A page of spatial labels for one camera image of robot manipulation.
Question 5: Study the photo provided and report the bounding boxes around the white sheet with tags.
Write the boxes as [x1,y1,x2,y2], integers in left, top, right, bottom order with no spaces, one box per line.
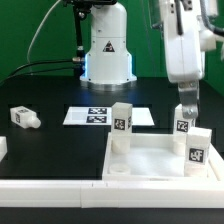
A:
[63,107,154,126]

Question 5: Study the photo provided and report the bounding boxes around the white block left edge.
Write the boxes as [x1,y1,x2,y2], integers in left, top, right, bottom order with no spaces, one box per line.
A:
[0,136,7,162]

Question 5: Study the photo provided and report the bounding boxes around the grey cable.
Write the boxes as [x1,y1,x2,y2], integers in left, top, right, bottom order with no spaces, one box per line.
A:
[26,0,64,64]

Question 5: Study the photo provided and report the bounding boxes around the black cable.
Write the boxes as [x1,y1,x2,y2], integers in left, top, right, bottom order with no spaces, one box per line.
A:
[0,59,83,87]

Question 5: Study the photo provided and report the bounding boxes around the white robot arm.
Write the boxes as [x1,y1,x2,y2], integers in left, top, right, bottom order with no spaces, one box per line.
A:
[81,0,224,119]

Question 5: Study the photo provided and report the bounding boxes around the white fence wall rail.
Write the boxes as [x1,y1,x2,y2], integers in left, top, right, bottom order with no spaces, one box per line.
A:
[0,137,224,209]

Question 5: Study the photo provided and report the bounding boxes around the white square table top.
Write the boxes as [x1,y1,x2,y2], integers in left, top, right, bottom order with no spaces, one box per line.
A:
[102,133,224,181]

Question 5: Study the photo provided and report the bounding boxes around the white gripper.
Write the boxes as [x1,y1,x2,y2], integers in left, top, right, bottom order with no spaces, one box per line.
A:
[159,0,216,119]

